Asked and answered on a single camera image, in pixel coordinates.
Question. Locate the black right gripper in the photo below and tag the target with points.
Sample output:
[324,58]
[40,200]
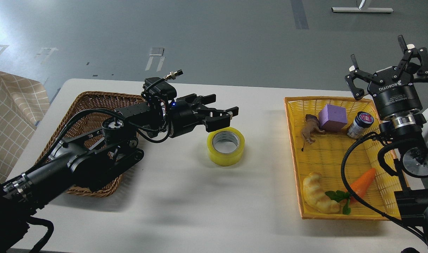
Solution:
[395,93]

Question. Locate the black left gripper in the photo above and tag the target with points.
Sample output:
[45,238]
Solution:
[184,116]

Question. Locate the yellow tape roll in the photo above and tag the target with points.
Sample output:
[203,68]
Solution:
[225,147]

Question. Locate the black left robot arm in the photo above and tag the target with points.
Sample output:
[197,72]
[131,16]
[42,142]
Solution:
[98,145]

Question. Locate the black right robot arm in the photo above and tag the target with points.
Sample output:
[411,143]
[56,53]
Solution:
[404,150]

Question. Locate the small jar blue lid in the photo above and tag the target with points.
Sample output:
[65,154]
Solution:
[360,124]

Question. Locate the purple foam block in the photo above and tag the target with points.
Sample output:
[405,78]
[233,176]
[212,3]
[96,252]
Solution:
[332,118]

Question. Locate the white metal stand base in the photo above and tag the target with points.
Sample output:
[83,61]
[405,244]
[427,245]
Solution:
[362,7]

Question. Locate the brown toy lion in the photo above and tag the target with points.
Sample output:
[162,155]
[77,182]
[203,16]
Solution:
[312,125]

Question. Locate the yellow plastic basket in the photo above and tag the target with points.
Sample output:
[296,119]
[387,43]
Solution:
[325,156]

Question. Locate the orange toy carrot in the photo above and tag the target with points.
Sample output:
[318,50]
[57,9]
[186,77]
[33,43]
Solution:
[360,187]

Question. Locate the brown wicker basket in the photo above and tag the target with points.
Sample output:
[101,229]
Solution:
[92,100]

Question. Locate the toy croissant bread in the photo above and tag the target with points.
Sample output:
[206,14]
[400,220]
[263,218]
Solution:
[315,196]

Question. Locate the beige checkered cloth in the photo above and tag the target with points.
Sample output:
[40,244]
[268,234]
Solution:
[23,103]

